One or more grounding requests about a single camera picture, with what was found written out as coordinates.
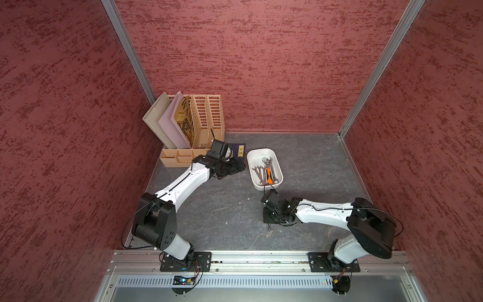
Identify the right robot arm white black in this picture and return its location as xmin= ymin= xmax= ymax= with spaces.
xmin=261 ymin=189 xmax=397 ymax=272

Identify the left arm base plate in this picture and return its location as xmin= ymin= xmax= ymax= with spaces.
xmin=159 ymin=252 xmax=212 ymax=273

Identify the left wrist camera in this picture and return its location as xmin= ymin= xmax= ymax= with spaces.
xmin=207 ymin=140 xmax=231 ymax=161

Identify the dark blue notebook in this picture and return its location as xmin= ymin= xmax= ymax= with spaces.
xmin=228 ymin=143 xmax=247 ymax=160

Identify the orange handled adjustable wrench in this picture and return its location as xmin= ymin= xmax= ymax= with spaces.
xmin=262 ymin=157 xmax=277 ymax=184

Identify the aluminium front rail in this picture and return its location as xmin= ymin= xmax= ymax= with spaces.
xmin=107 ymin=250 xmax=415 ymax=276

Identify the silver open end wrench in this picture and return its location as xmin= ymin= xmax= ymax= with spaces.
xmin=252 ymin=166 xmax=265 ymax=185

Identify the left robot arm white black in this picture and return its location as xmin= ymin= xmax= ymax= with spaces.
xmin=131 ymin=152 xmax=245 ymax=261

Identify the yellow patterned book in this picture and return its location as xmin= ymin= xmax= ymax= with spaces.
xmin=174 ymin=96 xmax=199 ymax=148

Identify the right corner aluminium post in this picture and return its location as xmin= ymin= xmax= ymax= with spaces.
xmin=338 ymin=0 xmax=425 ymax=141

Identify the corner aluminium post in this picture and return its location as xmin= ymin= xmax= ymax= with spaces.
xmin=101 ymin=0 xmax=156 ymax=104
xmin=338 ymin=0 xmax=425 ymax=141

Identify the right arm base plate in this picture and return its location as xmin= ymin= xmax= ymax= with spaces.
xmin=307 ymin=252 xmax=360 ymax=273

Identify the white plastic storage box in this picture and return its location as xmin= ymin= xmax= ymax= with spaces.
xmin=247 ymin=148 xmax=284 ymax=191

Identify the left corner aluminium post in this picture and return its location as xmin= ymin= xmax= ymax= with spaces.
xmin=101 ymin=0 xmax=156 ymax=104

